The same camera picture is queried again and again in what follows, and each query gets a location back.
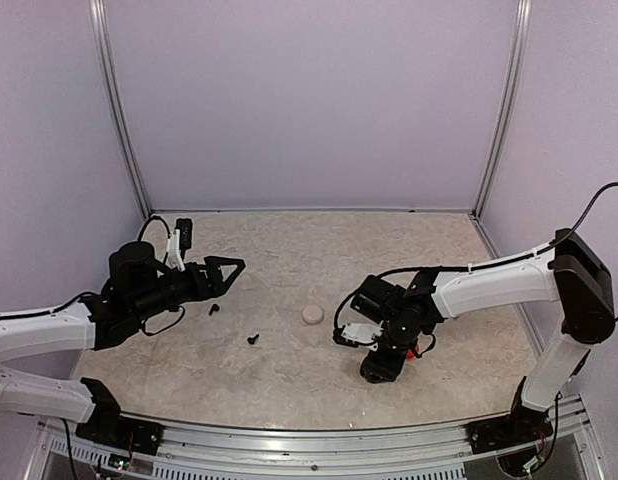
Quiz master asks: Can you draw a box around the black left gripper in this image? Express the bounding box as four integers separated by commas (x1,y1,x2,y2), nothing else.
131,255,244,322

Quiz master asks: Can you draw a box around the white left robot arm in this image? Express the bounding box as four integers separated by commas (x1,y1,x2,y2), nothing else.
0,241,246,445

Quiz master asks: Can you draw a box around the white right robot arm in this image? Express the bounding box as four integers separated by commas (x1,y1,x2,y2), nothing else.
333,229,617,444

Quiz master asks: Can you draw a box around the red round object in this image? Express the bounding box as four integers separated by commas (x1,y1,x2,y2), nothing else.
406,342,421,360

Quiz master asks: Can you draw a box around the pink round lid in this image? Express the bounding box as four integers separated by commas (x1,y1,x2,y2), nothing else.
301,305,325,325

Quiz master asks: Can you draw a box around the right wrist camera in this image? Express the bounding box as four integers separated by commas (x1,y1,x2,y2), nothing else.
332,323,382,350

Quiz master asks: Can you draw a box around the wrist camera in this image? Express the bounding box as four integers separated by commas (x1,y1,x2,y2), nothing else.
332,323,382,350
165,218,193,271

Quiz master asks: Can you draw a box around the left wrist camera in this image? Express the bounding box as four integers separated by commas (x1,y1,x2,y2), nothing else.
165,218,193,271

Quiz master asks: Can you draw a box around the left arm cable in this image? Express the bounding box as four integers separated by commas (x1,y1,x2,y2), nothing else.
137,214,178,251

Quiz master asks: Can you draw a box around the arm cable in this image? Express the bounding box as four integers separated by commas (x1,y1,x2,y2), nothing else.
333,182,618,331
137,214,178,251

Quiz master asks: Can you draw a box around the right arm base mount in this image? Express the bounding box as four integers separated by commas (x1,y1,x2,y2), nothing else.
466,408,554,454

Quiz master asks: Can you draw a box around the front aluminium rail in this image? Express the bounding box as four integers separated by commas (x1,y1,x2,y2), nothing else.
36,394,600,480

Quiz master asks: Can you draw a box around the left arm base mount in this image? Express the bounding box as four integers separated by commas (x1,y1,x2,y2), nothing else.
75,416,164,456

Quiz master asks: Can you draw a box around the left aluminium frame post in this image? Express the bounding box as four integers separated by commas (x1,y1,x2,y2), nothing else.
89,0,152,218

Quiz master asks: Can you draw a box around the aluminium frame post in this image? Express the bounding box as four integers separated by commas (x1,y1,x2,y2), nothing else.
472,0,533,222
89,0,152,218

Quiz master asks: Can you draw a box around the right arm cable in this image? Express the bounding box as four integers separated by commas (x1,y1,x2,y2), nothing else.
333,182,618,331

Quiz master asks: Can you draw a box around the right aluminium frame post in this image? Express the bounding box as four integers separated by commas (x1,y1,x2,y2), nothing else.
472,0,533,222

